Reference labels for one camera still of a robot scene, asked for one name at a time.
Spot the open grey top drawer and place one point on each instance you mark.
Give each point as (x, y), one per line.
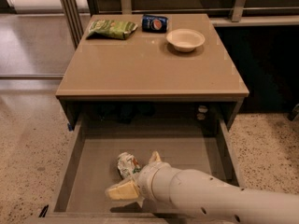
(92, 167)

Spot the green chip bag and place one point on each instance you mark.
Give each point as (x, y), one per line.
(112, 29)

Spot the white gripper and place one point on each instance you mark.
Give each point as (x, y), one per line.
(149, 178)

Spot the brown cabinet counter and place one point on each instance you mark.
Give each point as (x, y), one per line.
(145, 67)

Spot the blue pepsi can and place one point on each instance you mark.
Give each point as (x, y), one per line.
(154, 24)

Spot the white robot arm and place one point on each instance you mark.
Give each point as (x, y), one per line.
(198, 194)

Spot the metal railing frame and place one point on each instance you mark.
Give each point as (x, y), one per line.
(222, 12)

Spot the white paper bowl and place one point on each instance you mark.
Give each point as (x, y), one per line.
(185, 40)

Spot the crushed 7up can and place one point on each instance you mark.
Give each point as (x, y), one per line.
(127, 165)

